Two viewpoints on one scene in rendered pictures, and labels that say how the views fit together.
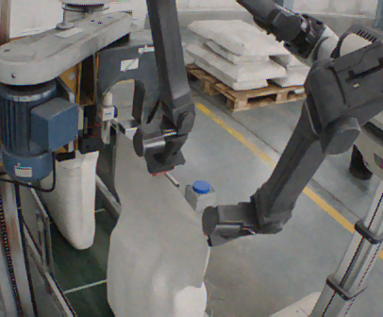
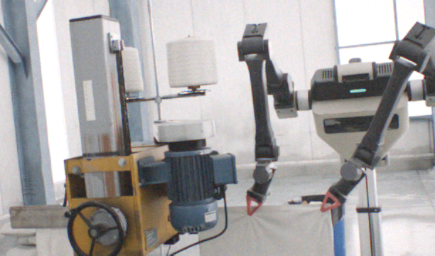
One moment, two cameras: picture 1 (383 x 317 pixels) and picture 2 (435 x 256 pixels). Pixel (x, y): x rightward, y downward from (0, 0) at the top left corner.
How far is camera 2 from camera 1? 145 cm
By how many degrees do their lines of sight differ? 43
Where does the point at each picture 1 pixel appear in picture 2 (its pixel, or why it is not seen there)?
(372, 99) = (431, 38)
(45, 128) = (232, 165)
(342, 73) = (411, 38)
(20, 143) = (204, 193)
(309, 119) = (404, 65)
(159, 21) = (263, 82)
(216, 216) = (353, 164)
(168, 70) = (267, 116)
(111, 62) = not seen: hidden behind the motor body
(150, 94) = not seen: hidden behind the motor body
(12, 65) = (201, 123)
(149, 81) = not seen: hidden behind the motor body
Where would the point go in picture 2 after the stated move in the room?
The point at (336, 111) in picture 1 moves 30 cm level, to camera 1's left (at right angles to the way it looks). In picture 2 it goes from (421, 49) to (355, 51)
